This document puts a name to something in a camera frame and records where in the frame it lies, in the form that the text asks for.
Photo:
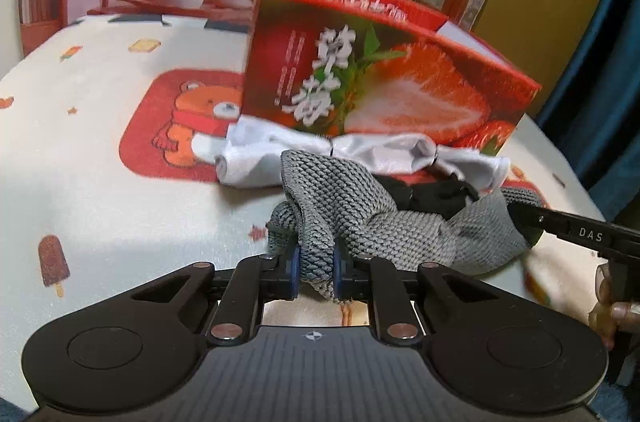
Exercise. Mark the printed cartoon tablecloth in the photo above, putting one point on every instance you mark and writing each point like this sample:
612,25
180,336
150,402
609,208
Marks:
100,182

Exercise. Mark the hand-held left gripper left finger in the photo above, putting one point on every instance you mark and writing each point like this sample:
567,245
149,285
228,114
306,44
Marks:
295,269

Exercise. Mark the person's right hand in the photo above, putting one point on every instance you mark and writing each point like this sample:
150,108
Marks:
612,314

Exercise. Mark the black cloth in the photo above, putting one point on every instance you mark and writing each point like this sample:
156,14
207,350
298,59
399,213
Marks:
430,192

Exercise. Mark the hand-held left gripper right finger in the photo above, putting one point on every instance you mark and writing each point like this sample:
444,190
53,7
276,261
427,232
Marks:
337,271

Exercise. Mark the red strawberry print box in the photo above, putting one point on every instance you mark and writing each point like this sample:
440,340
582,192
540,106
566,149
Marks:
380,67

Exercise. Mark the white cloth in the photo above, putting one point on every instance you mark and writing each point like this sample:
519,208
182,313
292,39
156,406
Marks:
380,155

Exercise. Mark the grey knitted cloth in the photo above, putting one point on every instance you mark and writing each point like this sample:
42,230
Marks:
360,222

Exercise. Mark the blue curtain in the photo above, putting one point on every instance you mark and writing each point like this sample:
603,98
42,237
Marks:
600,77

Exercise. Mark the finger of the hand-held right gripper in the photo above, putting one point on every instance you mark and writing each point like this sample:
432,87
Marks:
532,218

